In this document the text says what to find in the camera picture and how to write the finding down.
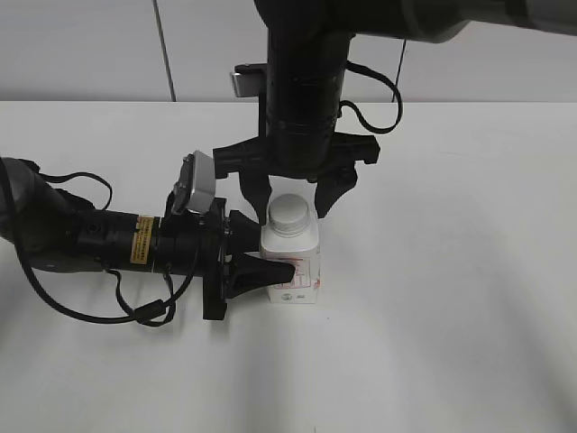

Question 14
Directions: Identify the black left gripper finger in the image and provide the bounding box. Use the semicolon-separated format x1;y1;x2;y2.
224;253;296;299
227;210;261;253

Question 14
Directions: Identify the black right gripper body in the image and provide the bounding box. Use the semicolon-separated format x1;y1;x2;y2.
213;118;380;180

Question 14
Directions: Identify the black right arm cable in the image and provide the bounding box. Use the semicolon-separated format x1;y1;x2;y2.
337;60;403;134

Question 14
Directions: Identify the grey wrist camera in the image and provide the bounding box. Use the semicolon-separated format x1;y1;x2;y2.
171;151;215;215
230;63;268;98

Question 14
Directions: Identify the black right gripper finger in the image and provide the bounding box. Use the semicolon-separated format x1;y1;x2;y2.
239;170;272;226
314;164;358;219

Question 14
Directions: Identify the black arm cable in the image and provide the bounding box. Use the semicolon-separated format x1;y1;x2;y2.
337;60;403;134
0;161;195;327

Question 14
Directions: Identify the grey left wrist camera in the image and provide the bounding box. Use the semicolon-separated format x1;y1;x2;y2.
171;151;215;215

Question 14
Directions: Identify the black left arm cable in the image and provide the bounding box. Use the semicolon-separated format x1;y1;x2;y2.
0;161;195;327

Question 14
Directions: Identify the white bottle cap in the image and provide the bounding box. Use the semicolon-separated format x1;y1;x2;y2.
268;194;310;236

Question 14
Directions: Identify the white yili changqing bottle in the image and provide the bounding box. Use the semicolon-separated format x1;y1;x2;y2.
260;192;322;307

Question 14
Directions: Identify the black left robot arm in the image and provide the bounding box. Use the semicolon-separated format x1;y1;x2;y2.
1;152;295;323

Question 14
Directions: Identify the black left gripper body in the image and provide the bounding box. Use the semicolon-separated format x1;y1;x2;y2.
152;197;227;321

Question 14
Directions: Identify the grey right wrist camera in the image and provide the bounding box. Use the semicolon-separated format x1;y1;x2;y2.
230;63;268;98

